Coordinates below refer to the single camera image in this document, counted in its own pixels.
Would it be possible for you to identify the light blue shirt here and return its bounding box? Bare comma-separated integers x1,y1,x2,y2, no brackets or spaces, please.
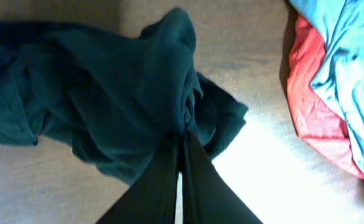
290,0,364,173

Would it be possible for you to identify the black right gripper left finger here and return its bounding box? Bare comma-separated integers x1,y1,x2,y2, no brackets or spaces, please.
96,137,179,224

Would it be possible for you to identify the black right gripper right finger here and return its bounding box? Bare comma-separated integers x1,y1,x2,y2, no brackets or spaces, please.
180,133,262,224

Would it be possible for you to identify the red garment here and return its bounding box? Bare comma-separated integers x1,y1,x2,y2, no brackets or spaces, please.
287,16,364,179

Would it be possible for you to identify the dark green shirt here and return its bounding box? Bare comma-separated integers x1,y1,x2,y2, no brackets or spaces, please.
0,8,247,184

